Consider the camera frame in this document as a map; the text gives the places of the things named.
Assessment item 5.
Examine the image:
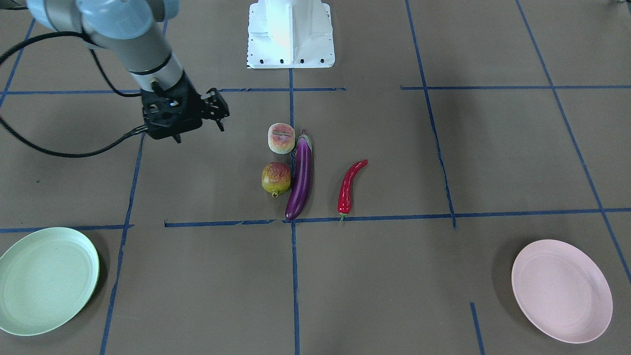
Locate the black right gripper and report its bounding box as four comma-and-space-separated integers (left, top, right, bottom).
141, 73, 230, 144

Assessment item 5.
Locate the pink yellow peach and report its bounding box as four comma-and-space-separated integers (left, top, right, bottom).
267, 123, 296, 154

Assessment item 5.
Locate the purple eggplant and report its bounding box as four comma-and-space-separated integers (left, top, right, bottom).
285, 130, 313, 221

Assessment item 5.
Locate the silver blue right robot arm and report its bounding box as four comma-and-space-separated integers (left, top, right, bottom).
25, 0, 230, 143

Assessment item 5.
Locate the red yellow pomegranate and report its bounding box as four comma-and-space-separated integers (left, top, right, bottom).
261, 162, 291, 198

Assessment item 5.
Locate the red chili pepper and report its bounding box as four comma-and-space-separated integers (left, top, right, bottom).
337, 159, 369, 222

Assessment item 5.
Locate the green plate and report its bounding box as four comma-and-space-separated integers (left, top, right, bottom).
0, 227, 101, 336

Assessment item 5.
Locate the pink plate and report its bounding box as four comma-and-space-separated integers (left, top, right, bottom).
511, 240, 613, 344

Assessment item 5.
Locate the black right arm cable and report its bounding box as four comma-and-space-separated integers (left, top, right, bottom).
0, 32, 148, 158

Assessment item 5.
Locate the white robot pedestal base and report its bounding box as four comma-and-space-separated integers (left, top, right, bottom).
246, 0, 336, 69

